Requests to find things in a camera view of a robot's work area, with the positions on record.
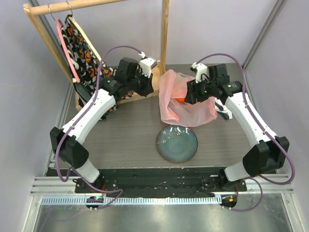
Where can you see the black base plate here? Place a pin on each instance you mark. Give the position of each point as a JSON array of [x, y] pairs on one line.
[[182, 182]]

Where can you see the pink clothes hanger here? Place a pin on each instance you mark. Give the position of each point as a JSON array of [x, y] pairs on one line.
[[75, 78]]

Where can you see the white navy shirt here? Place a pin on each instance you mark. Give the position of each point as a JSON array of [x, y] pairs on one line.
[[222, 110]]

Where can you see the blue ceramic plate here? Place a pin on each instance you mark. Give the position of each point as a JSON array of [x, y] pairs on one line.
[[176, 144]]

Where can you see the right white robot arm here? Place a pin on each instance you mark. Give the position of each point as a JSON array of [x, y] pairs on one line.
[[267, 149]]

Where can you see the fake orange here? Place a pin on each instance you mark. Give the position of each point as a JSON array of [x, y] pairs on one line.
[[180, 100]]

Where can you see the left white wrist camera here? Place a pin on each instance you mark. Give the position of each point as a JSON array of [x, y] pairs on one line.
[[146, 64]]

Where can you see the patterned black orange garment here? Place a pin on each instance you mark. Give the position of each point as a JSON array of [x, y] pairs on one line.
[[85, 62]]

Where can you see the slotted cable duct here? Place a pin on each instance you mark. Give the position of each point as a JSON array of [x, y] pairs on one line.
[[87, 200]]

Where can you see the pink plastic bag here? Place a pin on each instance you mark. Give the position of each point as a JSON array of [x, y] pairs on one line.
[[173, 85]]

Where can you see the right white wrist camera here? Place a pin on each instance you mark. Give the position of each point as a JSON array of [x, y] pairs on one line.
[[201, 72]]

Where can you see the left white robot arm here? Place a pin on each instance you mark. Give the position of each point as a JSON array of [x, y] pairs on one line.
[[67, 142]]

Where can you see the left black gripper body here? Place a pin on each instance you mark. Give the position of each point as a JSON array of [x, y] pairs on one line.
[[142, 84]]

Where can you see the wooden clothes hanger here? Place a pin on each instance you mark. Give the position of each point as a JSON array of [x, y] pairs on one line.
[[85, 37]]

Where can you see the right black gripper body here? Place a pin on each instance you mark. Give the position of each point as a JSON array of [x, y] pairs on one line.
[[190, 92]]

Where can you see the wooden clothes rack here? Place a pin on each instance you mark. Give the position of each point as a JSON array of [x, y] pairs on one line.
[[33, 10]]

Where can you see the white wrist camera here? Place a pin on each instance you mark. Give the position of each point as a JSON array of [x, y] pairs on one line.
[[146, 64], [201, 72]]

